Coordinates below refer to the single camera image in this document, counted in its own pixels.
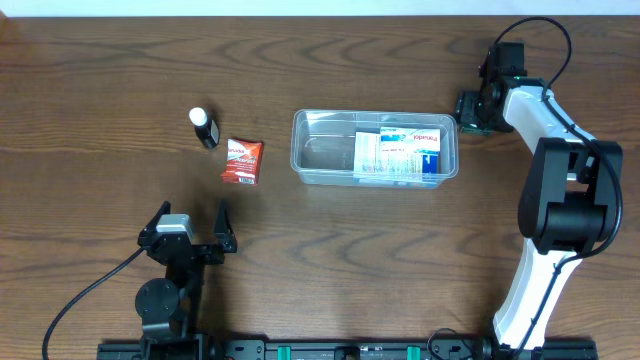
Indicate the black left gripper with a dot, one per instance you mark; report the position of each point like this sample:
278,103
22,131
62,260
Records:
224,237

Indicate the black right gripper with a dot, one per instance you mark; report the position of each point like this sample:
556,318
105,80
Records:
467,112

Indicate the dark green Zam-Buk box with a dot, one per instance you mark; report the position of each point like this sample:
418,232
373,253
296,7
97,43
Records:
469,129

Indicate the white blue Panadol box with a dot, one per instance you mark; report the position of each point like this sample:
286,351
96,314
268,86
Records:
393,139

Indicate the red Panadol ActiFast box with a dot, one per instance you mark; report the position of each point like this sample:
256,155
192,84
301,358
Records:
243,162

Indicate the dark bottle white cap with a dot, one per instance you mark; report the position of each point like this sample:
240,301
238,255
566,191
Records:
205,127

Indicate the white blue medicine box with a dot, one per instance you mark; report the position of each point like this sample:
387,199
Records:
371,163

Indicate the clear plastic container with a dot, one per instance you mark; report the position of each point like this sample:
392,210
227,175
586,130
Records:
322,146

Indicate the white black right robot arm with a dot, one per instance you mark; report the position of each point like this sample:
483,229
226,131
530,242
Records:
571,204

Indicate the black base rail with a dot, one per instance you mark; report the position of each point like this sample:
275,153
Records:
440,347

